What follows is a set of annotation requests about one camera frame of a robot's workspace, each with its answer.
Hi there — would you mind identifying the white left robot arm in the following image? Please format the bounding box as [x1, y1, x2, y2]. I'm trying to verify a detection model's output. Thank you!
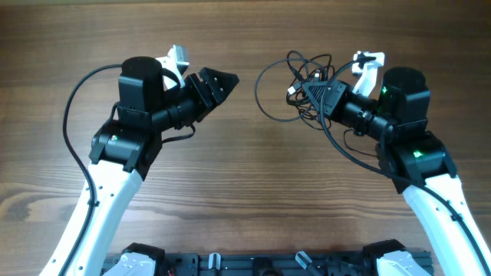
[41, 57, 239, 275]

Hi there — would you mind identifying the black USB cable bundle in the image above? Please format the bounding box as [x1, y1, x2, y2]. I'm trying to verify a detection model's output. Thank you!
[254, 50, 334, 131]

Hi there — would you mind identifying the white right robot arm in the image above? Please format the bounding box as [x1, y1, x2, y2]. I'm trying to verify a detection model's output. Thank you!
[301, 67, 490, 275]

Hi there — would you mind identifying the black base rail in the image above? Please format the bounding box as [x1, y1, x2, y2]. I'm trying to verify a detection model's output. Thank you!
[157, 251, 377, 276]

